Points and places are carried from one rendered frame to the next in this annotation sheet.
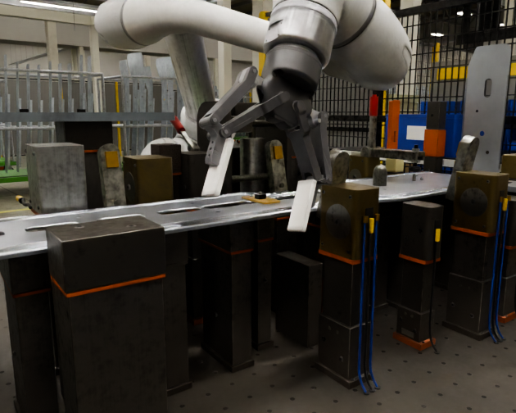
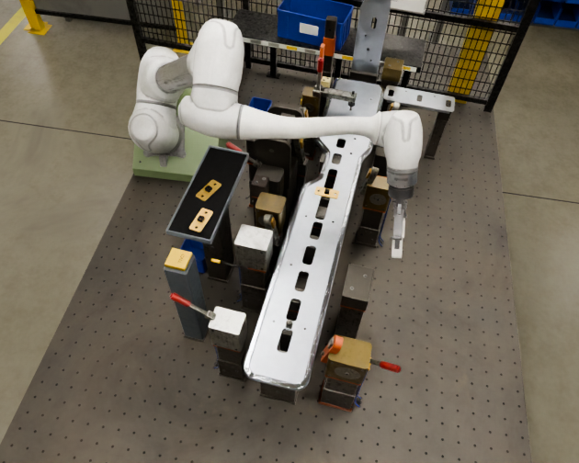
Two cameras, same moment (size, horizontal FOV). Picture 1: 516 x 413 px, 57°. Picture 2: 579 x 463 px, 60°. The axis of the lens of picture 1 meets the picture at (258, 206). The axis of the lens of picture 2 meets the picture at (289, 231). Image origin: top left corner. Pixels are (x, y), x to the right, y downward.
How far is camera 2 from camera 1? 1.48 m
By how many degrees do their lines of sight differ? 54
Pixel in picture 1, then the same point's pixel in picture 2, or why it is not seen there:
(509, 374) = (415, 204)
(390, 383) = (385, 235)
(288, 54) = (409, 192)
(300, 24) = (413, 180)
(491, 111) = (375, 38)
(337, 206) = (378, 195)
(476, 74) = (366, 12)
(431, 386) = not seen: hidden behind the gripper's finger
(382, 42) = not seen: hidden behind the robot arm
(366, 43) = not seen: hidden behind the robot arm
